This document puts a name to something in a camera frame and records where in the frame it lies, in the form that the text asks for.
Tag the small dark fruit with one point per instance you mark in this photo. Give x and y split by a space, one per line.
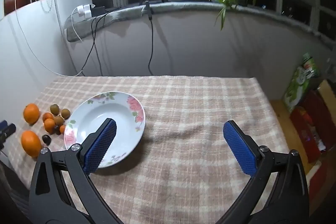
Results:
46 139
56 130

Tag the large orange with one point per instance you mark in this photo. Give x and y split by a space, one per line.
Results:
31 113
31 143

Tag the white floral plate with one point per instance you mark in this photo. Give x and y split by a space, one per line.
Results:
105 113

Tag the white cabinet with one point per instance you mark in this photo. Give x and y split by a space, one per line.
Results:
26 37

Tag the grey windowsill cloth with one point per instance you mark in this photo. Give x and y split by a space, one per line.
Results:
183 6

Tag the small tangerine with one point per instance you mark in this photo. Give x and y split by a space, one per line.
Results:
49 125
62 129
47 116

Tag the pink checked blanket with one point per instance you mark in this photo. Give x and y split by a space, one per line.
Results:
183 108

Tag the black power adapter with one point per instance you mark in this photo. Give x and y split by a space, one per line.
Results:
98 10

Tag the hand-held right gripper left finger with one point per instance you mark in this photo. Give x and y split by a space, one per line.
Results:
101 145

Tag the green printed package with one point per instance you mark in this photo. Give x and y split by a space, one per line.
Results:
299 82

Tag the brown kiwi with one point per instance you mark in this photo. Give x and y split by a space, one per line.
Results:
65 113
54 108
59 120

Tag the white charger plug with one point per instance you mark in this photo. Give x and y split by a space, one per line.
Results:
84 10

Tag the dark red box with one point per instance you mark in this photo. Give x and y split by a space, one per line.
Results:
321 113

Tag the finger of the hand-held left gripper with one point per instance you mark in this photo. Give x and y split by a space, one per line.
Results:
2 124
9 130

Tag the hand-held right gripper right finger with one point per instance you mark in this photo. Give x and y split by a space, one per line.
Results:
240 148

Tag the dark ribbed panel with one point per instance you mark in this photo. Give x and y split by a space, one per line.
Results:
14 200

